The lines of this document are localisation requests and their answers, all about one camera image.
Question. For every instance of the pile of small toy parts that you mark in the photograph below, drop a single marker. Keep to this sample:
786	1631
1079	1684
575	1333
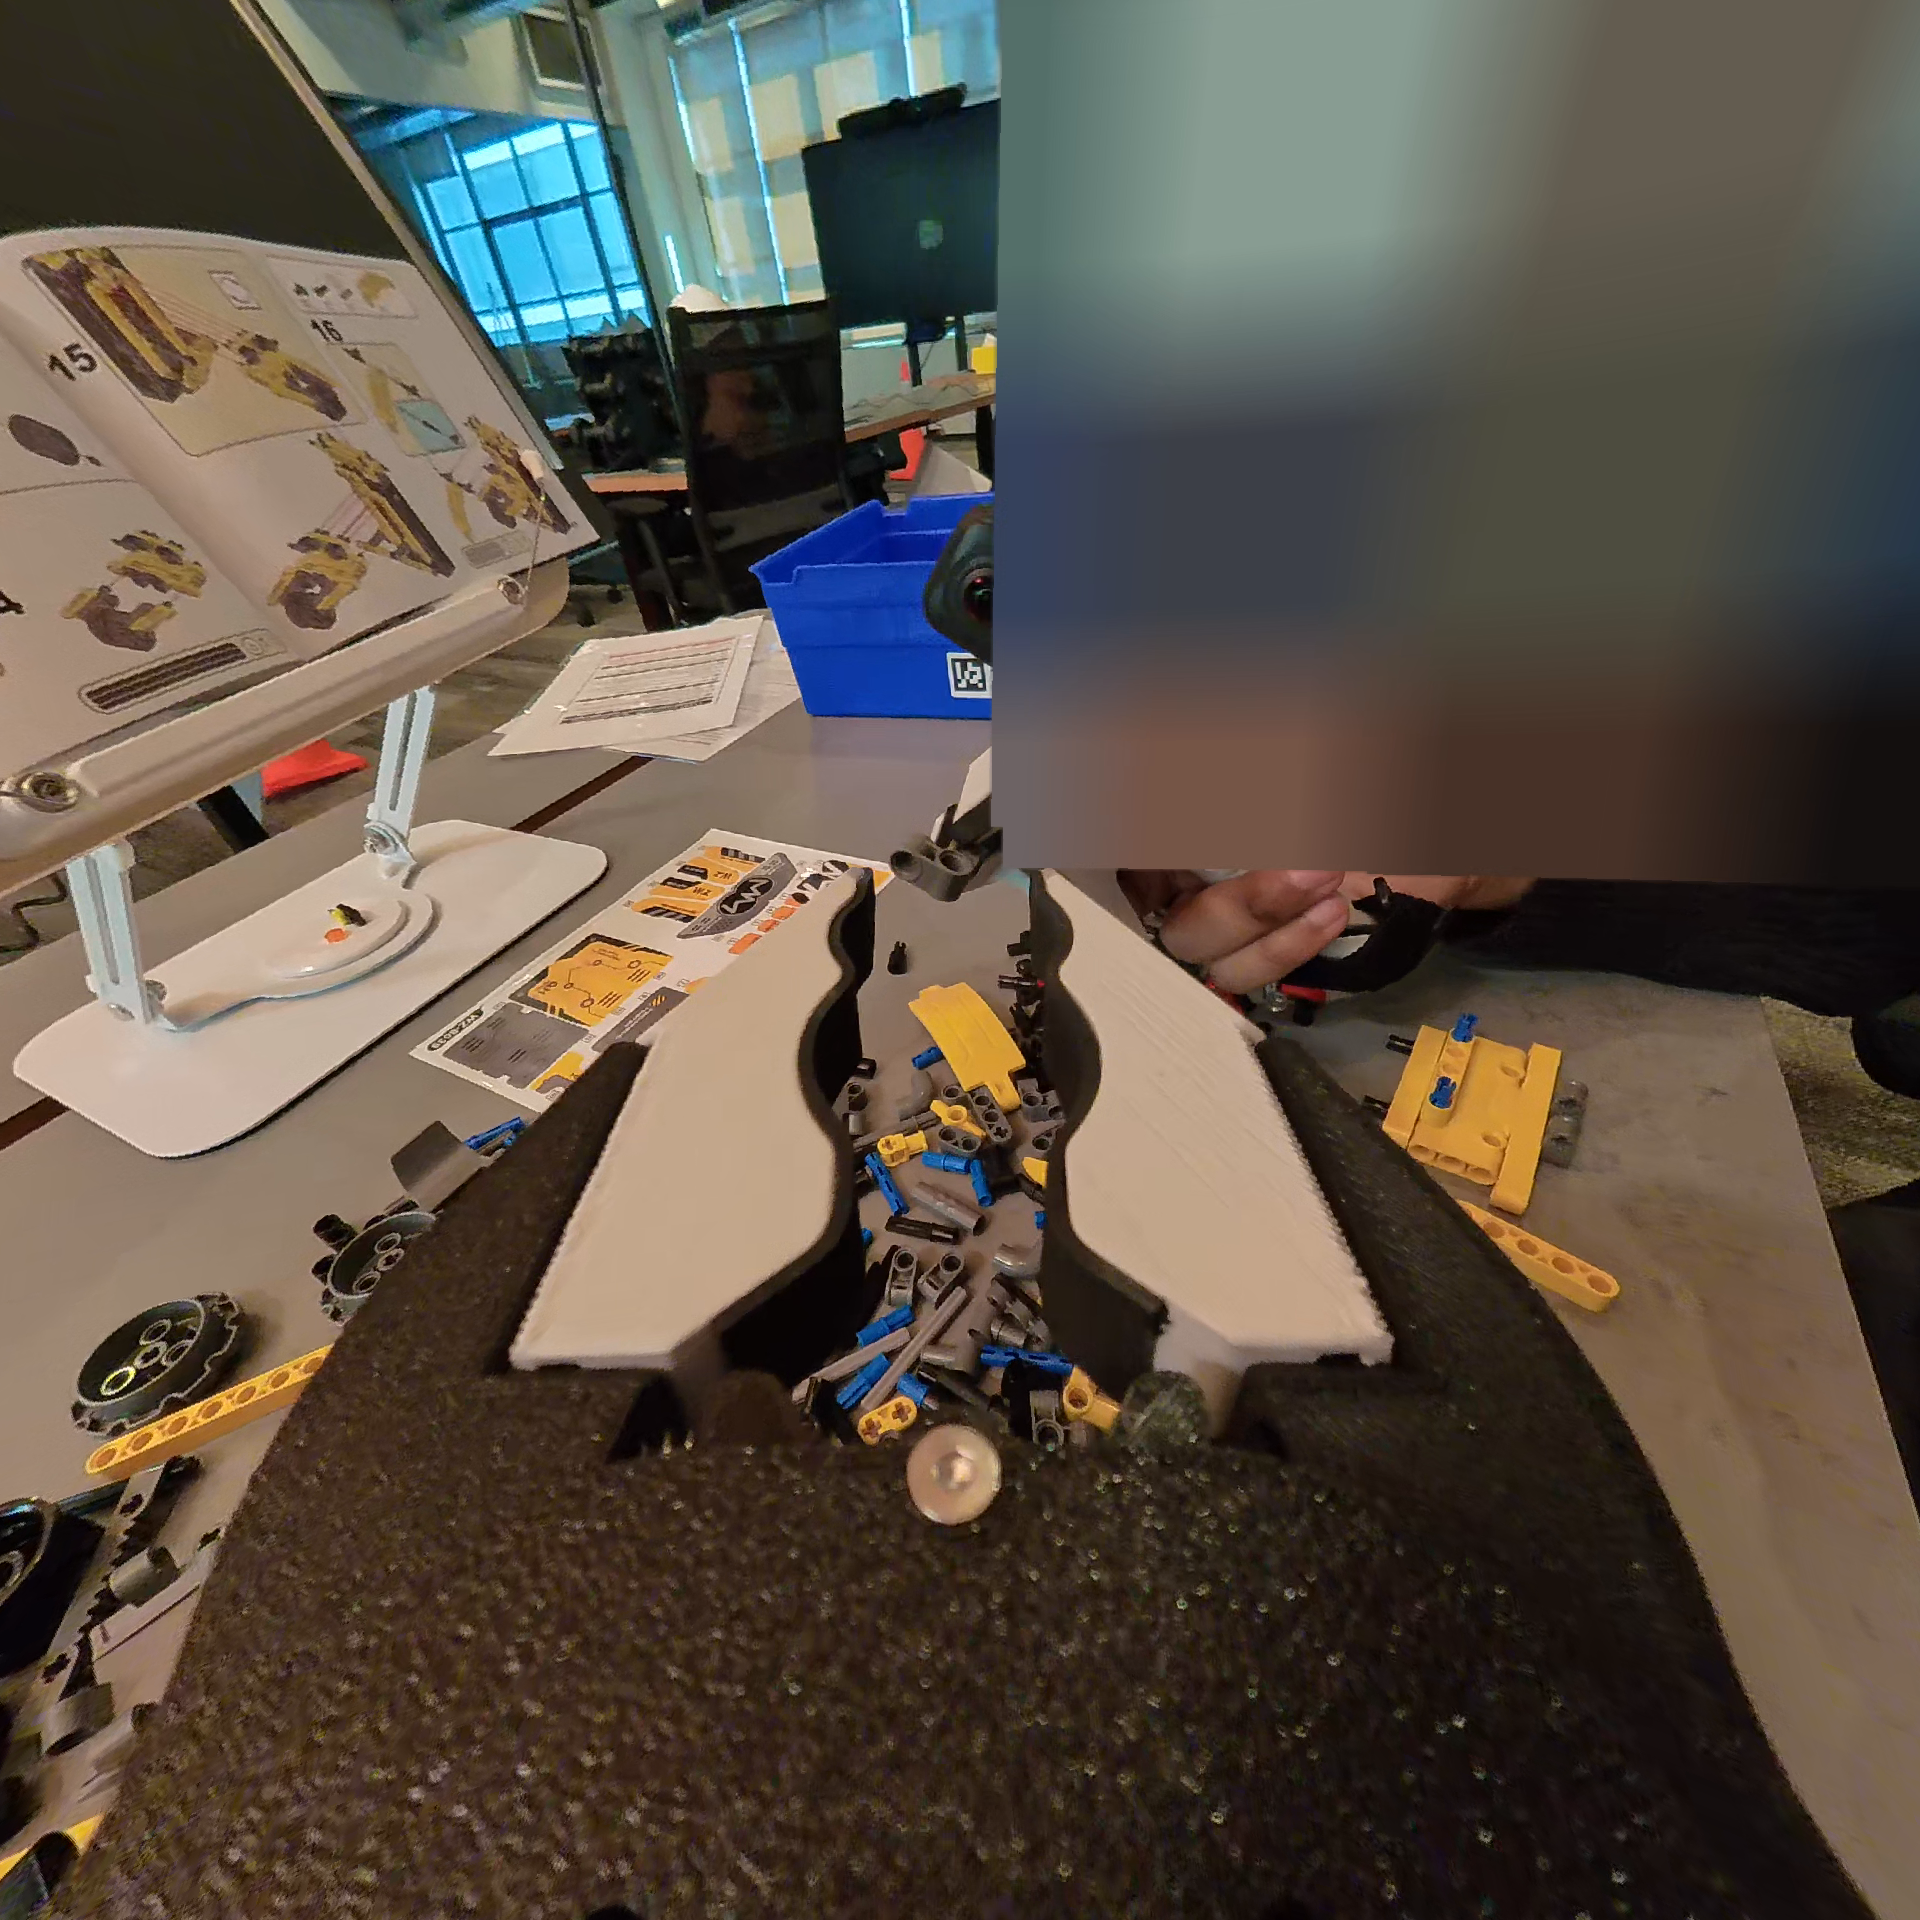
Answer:
944	1244

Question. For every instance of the yellow toy frame blue pins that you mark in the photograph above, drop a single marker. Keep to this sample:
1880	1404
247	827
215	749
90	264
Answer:
1477	1108

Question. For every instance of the black toy track links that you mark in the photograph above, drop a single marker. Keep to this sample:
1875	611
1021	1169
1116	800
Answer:
120	1620

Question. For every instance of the orange cone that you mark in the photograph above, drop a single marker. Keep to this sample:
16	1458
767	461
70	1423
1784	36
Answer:
311	768

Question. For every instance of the large black screen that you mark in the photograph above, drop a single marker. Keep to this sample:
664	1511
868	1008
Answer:
166	106

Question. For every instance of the white book stand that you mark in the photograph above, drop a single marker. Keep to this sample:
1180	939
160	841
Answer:
300	975

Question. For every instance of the black computer monitor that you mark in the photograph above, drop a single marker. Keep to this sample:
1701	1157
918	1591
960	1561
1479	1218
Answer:
902	211

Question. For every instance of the yellow curved toy panel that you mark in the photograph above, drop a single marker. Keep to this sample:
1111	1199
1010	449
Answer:
973	1042

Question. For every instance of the toy instruction booklet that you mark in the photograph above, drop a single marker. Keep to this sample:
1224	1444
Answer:
226	493

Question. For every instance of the small black yellow toy piece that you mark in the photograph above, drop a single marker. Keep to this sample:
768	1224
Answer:
347	916

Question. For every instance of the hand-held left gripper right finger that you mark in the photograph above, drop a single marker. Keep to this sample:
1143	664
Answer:
1214	1185

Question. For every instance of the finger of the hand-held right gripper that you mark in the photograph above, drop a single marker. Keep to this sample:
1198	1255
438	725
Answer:
980	795

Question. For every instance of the person's right hand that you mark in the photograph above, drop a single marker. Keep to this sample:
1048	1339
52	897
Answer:
1253	921

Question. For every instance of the blue plastic bin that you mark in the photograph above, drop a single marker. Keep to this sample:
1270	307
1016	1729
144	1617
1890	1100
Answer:
856	616

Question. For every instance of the grey toy connector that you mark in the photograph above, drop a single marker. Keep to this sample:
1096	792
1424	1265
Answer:
934	866

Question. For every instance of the black toy sprocket wheel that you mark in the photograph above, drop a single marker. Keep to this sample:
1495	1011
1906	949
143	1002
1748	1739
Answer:
23	1568
375	1260
158	1362

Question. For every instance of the grey toy panel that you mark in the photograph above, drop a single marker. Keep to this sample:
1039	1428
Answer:
435	1162

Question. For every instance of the long yellow toy beam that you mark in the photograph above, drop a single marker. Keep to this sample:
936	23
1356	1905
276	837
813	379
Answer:
1546	1260
212	1410

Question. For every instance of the toy sticker sheet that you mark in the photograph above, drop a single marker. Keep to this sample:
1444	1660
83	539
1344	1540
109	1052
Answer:
629	975

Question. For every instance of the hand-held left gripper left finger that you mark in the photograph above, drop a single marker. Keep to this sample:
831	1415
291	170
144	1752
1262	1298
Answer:
692	1185

